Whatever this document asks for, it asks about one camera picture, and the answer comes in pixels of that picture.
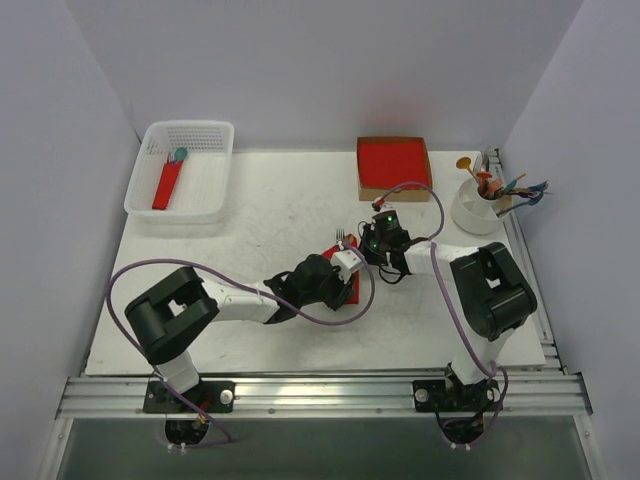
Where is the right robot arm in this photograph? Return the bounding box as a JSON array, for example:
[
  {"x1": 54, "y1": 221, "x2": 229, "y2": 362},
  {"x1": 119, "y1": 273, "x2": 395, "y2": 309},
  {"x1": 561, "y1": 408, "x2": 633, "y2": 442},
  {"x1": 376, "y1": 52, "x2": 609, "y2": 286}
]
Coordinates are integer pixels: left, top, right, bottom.
[{"x1": 359, "y1": 210, "x2": 538, "y2": 409}]

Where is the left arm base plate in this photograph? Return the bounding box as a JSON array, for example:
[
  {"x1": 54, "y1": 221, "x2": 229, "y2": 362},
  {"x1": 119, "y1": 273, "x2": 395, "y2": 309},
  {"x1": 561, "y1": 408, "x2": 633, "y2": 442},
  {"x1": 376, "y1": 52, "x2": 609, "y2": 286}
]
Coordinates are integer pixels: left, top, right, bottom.
[{"x1": 142, "y1": 380, "x2": 235, "y2": 414}]

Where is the cardboard box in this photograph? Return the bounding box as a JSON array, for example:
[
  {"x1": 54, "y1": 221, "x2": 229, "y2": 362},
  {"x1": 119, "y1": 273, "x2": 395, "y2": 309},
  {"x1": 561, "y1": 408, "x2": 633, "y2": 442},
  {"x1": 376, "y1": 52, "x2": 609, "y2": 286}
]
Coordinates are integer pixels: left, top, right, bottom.
[{"x1": 358, "y1": 136, "x2": 431, "y2": 202}]

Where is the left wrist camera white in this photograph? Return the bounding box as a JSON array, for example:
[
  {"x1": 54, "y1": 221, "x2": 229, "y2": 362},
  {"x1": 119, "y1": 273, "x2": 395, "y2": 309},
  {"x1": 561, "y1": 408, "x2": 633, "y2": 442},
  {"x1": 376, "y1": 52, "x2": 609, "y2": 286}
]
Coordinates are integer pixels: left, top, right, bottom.
[{"x1": 330, "y1": 248, "x2": 364, "y2": 283}]

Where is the white utensil cup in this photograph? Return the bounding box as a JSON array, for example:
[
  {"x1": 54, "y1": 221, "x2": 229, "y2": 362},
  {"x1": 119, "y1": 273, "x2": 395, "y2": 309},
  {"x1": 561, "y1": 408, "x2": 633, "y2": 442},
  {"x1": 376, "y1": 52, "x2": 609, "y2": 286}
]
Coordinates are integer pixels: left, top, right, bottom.
[{"x1": 451, "y1": 179, "x2": 503, "y2": 236}]

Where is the orange plastic spoon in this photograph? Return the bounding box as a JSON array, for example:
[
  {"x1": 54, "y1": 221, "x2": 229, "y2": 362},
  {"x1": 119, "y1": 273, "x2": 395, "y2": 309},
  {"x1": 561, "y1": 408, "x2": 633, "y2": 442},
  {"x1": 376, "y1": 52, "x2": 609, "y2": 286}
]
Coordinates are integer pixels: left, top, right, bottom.
[{"x1": 456, "y1": 157, "x2": 478, "y2": 182}]

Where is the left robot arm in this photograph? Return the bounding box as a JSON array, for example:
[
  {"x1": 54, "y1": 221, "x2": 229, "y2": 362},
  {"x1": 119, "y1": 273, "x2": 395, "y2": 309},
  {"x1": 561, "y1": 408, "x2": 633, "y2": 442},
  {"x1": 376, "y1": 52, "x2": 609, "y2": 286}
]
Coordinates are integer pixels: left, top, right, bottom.
[{"x1": 125, "y1": 251, "x2": 362, "y2": 411}]

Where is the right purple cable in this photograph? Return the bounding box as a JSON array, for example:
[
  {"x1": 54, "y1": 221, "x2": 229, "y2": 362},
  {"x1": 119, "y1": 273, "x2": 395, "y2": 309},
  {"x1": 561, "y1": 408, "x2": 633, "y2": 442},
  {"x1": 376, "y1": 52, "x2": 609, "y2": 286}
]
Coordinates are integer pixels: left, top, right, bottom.
[{"x1": 374, "y1": 182, "x2": 510, "y2": 441}]

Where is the red paper napkin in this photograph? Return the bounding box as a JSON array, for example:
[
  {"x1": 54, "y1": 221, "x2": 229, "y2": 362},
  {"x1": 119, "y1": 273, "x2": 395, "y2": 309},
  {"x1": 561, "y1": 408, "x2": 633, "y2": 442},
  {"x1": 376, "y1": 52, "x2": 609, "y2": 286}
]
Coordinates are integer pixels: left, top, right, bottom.
[{"x1": 322, "y1": 233, "x2": 360, "y2": 305}]

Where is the aluminium mounting rail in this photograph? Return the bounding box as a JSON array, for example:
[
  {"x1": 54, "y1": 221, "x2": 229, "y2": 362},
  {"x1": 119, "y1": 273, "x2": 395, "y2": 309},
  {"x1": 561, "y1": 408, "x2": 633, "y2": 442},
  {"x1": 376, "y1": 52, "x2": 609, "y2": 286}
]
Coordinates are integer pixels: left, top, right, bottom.
[{"x1": 57, "y1": 370, "x2": 591, "y2": 421}]

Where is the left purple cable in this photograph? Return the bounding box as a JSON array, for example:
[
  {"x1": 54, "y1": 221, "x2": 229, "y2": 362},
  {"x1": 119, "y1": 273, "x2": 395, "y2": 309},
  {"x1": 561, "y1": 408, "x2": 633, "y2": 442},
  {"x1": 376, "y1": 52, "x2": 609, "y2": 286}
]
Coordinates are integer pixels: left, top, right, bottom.
[{"x1": 107, "y1": 239, "x2": 377, "y2": 446}]

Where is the stack of red napkins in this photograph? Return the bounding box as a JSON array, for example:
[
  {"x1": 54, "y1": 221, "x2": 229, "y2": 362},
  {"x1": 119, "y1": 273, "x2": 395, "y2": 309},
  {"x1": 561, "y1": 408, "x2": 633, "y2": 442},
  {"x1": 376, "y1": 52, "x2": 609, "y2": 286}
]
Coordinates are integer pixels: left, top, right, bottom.
[{"x1": 356, "y1": 137, "x2": 432, "y2": 189}]

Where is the rolled red napkin bundle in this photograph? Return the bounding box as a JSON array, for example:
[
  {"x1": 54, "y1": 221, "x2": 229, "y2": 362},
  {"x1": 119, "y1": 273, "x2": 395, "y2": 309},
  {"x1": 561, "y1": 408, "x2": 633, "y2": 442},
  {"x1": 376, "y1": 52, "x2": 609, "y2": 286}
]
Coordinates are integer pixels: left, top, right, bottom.
[{"x1": 152, "y1": 161, "x2": 183, "y2": 210}]

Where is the white plastic perforated basket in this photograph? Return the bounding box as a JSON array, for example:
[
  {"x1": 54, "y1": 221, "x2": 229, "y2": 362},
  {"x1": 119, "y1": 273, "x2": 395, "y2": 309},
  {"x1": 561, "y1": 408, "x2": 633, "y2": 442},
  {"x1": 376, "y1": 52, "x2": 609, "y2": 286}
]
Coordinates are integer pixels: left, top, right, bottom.
[{"x1": 124, "y1": 120, "x2": 235, "y2": 225}]

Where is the orange plastic fork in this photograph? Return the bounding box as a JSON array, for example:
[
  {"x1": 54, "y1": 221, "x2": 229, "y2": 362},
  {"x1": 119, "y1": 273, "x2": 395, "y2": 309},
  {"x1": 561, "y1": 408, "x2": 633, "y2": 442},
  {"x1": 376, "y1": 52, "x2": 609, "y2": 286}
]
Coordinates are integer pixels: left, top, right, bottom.
[{"x1": 476, "y1": 171, "x2": 502, "y2": 197}]

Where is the teal spoon in basket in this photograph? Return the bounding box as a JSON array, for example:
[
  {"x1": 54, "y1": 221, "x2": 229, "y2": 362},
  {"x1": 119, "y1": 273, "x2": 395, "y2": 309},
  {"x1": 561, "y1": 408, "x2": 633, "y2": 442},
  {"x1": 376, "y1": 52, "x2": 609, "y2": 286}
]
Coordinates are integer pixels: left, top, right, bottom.
[{"x1": 172, "y1": 147, "x2": 188, "y2": 162}]

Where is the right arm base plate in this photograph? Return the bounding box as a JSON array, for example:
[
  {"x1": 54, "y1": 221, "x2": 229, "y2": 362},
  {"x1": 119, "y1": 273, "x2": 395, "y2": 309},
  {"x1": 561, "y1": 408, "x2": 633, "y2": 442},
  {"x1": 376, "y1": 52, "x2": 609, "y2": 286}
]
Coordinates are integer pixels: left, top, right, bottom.
[{"x1": 412, "y1": 377, "x2": 501, "y2": 413}]

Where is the purple cable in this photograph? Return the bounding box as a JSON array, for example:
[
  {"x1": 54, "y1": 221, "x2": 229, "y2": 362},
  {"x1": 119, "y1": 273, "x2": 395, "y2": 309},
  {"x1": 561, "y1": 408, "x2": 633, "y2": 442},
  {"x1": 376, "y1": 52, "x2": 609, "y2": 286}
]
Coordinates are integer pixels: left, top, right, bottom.
[
  {"x1": 107, "y1": 239, "x2": 377, "y2": 446},
  {"x1": 374, "y1": 182, "x2": 510, "y2": 441}
]

